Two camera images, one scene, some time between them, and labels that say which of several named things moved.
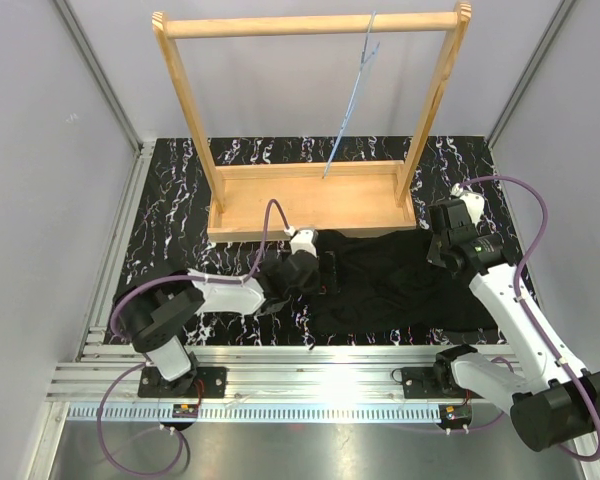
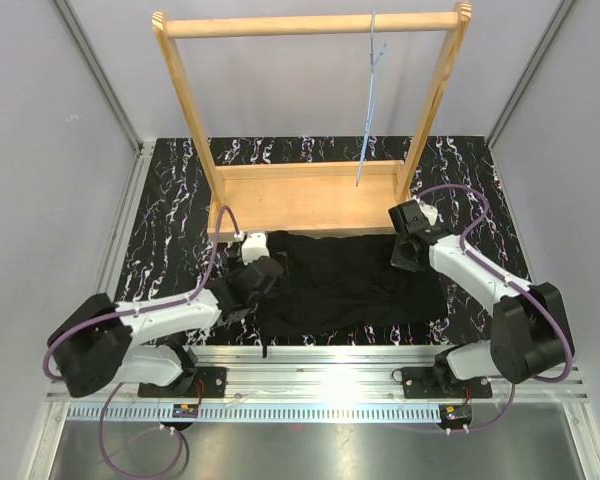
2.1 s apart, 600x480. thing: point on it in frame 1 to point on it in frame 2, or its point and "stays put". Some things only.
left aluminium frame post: (103, 76) stays put
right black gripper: (433, 253) to (398, 261)
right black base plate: (419, 383) stays put
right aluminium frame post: (556, 22) stays put
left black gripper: (316, 284) to (239, 270)
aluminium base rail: (256, 373) stays put
